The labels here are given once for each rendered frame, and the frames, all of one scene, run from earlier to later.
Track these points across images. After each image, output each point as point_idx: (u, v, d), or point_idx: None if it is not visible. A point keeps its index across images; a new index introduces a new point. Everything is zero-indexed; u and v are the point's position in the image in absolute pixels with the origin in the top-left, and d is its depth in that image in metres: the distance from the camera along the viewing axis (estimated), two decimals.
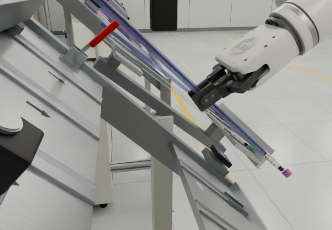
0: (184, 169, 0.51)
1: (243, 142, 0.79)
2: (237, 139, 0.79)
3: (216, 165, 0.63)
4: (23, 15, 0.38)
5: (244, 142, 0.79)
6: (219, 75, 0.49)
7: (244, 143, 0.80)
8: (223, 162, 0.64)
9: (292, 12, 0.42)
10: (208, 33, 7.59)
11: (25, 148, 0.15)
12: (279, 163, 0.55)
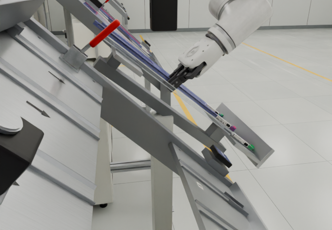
0: (184, 169, 0.51)
1: (243, 142, 0.79)
2: (237, 139, 0.79)
3: (216, 165, 0.63)
4: (23, 15, 0.38)
5: (244, 142, 0.79)
6: (181, 69, 0.80)
7: (244, 143, 0.80)
8: (223, 162, 0.64)
9: (217, 30, 0.73)
10: None
11: (25, 148, 0.15)
12: (227, 122, 0.86)
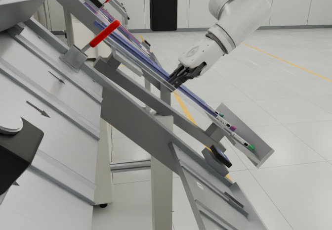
0: (184, 169, 0.51)
1: (243, 142, 0.79)
2: (237, 139, 0.79)
3: (216, 165, 0.63)
4: (23, 15, 0.38)
5: (244, 142, 0.79)
6: (181, 69, 0.80)
7: (244, 143, 0.80)
8: (223, 162, 0.64)
9: (217, 30, 0.73)
10: None
11: (25, 148, 0.15)
12: (227, 122, 0.86)
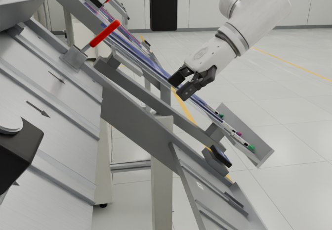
0: (184, 169, 0.51)
1: (243, 142, 0.79)
2: (237, 139, 0.79)
3: (216, 165, 0.63)
4: (23, 15, 0.38)
5: (244, 142, 0.79)
6: (186, 68, 0.75)
7: (244, 143, 0.80)
8: (223, 162, 0.64)
9: (228, 29, 0.65)
10: (208, 33, 7.59)
11: (25, 148, 0.15)
12: (232, 128, 0.86)
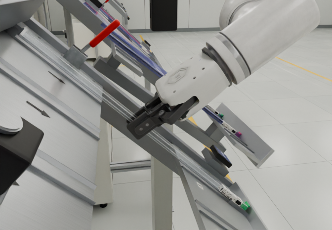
0: (184, 169, 0.51)
1: (234, 200, 0.56)
2: (227, 196, 0.56)
3: (216, 165, 0.63)
4: (23, 15, 0.38)
5: (236, 200, 0.57)
6: (159, 102, 0.49)
7: (236, 201, 0.57)
8: (223, 162, 0.64)
9: (222, 43, 0.42)
10: (208, 33, 7.59)
11: (25, 148, 0.15)
12: (232, 128, 0.86)
